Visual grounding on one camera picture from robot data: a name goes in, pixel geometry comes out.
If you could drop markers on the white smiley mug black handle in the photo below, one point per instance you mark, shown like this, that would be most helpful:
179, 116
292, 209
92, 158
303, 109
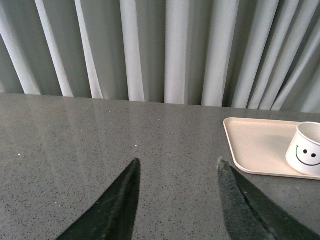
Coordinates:
303, 153

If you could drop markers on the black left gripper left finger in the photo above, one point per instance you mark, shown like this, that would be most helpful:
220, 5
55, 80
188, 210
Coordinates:
112, 217

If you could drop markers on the pink rectangular plastic tray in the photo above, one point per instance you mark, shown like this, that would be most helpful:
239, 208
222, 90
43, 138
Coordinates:
259, 146

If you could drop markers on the white pleated curtain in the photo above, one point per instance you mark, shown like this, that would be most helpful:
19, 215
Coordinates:
249, 54

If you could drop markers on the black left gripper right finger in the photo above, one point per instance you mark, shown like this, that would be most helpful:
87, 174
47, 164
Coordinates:
250, 215

